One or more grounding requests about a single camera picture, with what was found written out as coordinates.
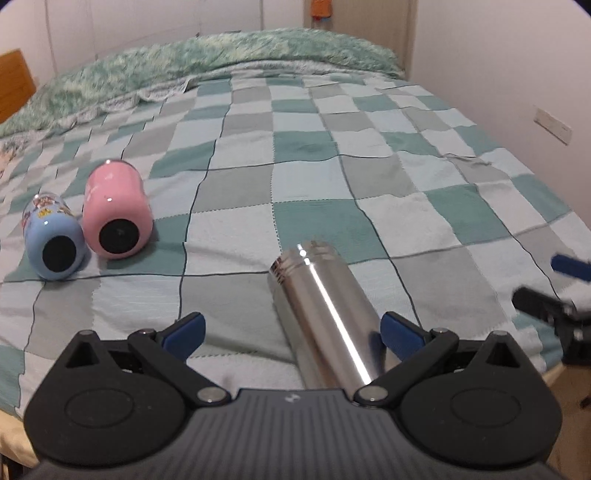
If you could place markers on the fluffy green blanket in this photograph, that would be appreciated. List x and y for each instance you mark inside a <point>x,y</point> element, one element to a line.
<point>184,64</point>

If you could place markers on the white wall socket plate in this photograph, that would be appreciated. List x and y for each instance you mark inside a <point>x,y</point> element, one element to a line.
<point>552,124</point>

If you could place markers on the pink bottle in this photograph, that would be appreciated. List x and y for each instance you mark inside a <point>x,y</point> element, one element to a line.
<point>117,210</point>

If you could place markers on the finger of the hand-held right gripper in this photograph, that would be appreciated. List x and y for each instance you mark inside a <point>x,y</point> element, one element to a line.
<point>571,266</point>
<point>538,302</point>

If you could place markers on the orange door hanger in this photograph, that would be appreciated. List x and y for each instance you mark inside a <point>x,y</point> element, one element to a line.
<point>322,8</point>

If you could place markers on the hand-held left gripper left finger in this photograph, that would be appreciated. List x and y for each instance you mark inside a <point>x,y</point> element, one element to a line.
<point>185,333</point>

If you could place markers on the checkered bed sheet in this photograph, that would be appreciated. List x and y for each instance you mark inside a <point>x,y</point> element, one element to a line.
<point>323,170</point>

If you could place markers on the stainless steel cup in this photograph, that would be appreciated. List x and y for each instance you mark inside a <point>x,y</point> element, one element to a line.
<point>325,307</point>

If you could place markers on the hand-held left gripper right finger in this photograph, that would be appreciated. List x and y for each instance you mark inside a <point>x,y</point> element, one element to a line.
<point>400,336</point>

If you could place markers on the light blue patterned bottle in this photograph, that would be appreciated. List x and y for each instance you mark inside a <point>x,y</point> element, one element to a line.
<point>53,240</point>

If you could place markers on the floral cloth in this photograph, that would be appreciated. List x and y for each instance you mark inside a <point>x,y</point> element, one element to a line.
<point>4,159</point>

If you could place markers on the beige mattress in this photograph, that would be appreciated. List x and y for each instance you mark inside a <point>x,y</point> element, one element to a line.
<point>18,438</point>

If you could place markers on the wooden headboard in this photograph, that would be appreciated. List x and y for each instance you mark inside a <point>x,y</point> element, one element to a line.
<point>14,83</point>

